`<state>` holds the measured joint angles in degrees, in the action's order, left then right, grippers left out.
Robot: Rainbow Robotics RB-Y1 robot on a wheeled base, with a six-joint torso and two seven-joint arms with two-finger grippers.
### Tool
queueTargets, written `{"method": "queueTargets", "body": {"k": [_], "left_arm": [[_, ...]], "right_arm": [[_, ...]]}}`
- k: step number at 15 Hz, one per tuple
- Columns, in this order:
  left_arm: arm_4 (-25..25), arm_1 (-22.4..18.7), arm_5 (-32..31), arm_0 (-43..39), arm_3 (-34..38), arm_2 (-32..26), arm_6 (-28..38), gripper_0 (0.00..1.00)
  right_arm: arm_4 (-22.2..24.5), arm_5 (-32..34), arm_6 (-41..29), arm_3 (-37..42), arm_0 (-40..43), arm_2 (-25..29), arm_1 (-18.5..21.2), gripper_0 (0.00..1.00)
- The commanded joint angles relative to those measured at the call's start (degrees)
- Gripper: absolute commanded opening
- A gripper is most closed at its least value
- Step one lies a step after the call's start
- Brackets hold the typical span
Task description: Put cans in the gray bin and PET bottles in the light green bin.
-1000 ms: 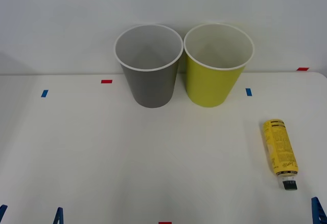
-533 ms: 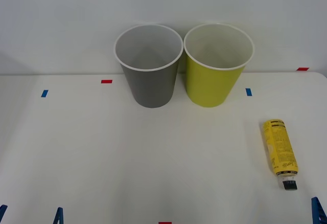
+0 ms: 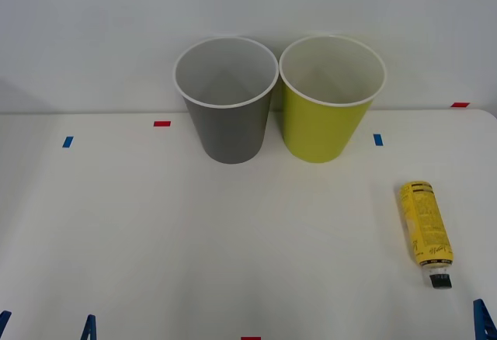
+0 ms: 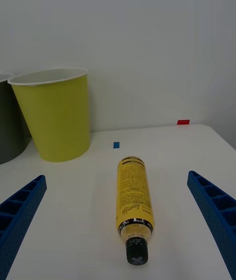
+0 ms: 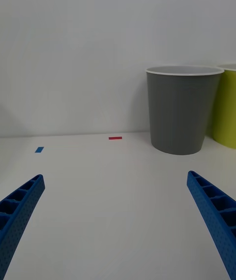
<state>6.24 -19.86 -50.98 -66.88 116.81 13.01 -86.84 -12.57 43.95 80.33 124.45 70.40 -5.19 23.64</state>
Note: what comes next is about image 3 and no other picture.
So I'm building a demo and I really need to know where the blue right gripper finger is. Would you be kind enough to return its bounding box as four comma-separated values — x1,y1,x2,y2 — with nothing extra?
472,298,497,340

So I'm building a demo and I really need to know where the yellow bottle with black cap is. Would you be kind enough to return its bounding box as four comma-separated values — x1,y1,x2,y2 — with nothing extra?
395,179,454,290

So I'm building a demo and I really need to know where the grey plastic waste bin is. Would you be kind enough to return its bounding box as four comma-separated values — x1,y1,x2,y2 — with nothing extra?
172,35,280,165

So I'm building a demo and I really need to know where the yellow-green plastic waste bin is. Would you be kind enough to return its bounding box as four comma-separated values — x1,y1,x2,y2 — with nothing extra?
278,33,388,164

